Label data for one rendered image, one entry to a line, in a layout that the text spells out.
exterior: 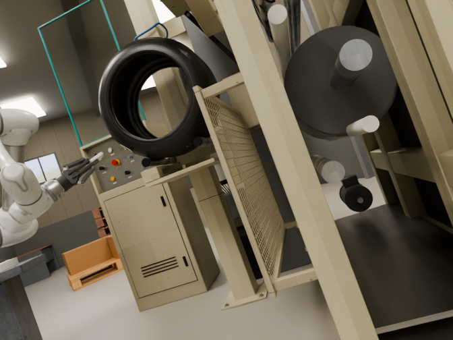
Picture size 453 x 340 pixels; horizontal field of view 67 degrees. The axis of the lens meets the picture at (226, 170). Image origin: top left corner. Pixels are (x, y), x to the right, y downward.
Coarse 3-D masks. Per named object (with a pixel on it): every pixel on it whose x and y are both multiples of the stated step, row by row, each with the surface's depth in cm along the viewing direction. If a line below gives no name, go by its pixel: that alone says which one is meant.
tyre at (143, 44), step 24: (144, 48) 159; (168, 48) 157; (120, 72) 179; (144, 72) 189; (192, 72) 155; (120, 96) 187; (192, 96) 155; (216, 96) 169; (120, 120) 185; (192, 120) 157; (144, 144) 162; (168, 144) 160; (192, 144) 167
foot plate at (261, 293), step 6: (258, 282) 215; (264, 282) 210; (258, 288) 204; (264, 288) 201; (258, 294) 195; (264, 294) 192; (228, 300) 203; (234, 300) 200; (240, 300) 196; (246, 300) 193; (252, 300) 190; (258, 300) 189; (222, 306) 197; (228, 306) 194; (234, 306) 192
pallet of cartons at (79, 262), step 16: (96, 240) 520; (112, 240) 475; (64, 256) 481; (80, 256) 489; (96, 256) 499; (112, 256) 509; (80, 272) 482; (96, 272) 522; (112, 272) 465; (80, 288) 442
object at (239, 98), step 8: (240, 72) 183; (232, 88) 185; (240, 88) 184; (232, 96) 185; (240, 96) 184; (248, 96) 183; (232, 104) 185; (240, 104) 184; (248, 104) 183; (248, 112) 184; (248, 120) 184; (256, 120) 183; (248, 128) 184; (256, 128) 202
